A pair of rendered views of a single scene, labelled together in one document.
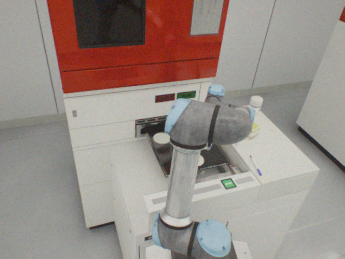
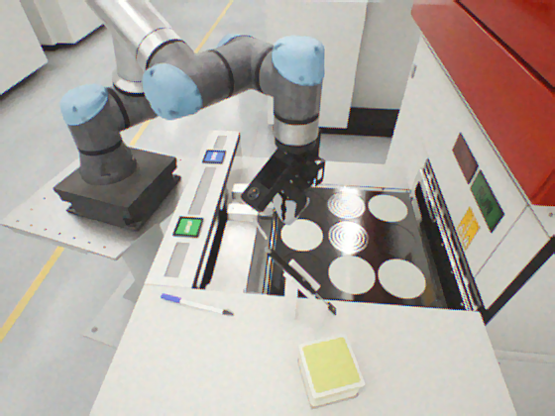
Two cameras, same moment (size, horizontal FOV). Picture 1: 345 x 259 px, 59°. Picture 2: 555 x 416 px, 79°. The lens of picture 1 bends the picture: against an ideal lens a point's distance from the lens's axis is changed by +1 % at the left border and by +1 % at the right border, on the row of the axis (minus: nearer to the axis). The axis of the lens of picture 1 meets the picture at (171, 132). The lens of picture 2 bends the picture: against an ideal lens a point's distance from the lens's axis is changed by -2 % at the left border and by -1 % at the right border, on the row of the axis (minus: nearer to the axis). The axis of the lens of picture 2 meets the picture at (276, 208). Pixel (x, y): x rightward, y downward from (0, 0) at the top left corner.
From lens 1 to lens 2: 159 cm
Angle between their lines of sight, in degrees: 80
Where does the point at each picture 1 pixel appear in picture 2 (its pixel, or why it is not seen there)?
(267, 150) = (227, 386)
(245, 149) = (265, 320)
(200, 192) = (201, 186)
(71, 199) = not seen: hidden behind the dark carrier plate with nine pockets
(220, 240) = (68, 95)
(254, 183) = (158, 272)
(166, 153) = (336, 200)
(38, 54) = not seen: outside the picture
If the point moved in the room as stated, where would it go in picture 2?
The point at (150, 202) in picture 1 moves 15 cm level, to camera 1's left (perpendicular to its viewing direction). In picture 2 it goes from (224, 134) to (250, 112)
